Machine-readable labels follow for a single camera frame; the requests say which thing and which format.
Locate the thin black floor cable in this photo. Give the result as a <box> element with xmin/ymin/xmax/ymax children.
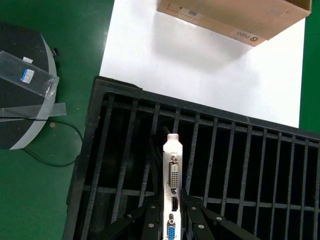
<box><xmin>23</xmin><ymin>119</ymin><xmax>85</xmax><ymax>167</ymax></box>

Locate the open brown cardboard box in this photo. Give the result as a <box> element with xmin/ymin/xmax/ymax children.
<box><xmin>156</xmin><ymin>0</ymin><xmax>313</xmax><ymax>48</ymax></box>

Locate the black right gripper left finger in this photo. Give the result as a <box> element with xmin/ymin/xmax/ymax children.
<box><xmin>109</xmin><ymin>203</ymin><xmax>163</xmax><ymax>240</ymax></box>

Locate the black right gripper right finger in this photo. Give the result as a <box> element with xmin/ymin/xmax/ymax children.
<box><xmin>183</xmin><ymin>197</ymin><xmax>262</xmax><ymax>240</ymax></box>

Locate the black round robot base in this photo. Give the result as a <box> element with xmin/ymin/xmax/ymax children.
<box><xmin>0</xmin><ymin>21</ymin><xmax>60</xmax><ymax>151</ymax></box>

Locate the black slotted plastic container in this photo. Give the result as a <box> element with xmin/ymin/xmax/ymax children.
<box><xmin>61</xmin><ymin>76</ymin><xmax>320</xmax><ymax>240</ymax></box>

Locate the clear sleeve with blue label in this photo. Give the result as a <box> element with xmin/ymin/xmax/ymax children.
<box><xmin>0</xmin><ymin>49</ymin><xmax>60</xmax><ymax>99</ymax></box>

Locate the graphics card with metal bracket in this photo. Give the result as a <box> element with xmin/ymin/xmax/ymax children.
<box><xmin>162</xmin><ymin>133</ymin><xmax>185</xmax><ymax>240</ymax></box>

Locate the clear tape strip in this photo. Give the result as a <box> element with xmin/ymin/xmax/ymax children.
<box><xmin>0</xmin><ymin>102</ymin><xmax>67</xmax><ymax>121</ymax></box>

